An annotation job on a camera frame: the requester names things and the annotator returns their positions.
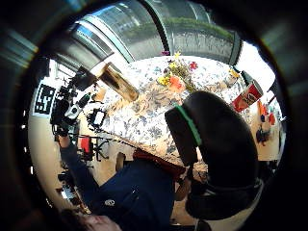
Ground dark toy figure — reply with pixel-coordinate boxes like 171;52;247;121
255;125;272;146

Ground red paper cup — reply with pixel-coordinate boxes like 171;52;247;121
230;79;265;114

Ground orange toy figures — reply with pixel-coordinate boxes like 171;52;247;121
256;99;277;127

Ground bunch of colourful flowers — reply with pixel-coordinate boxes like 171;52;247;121
156;51;200;94

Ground floral tablecloth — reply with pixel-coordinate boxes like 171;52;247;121
95;55;258;167

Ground the person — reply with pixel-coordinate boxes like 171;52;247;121
57;134;195;231

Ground red chair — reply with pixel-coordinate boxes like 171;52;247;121
78;135;95;162

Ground white cube with black markers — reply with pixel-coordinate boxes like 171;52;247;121
32;82;58;118

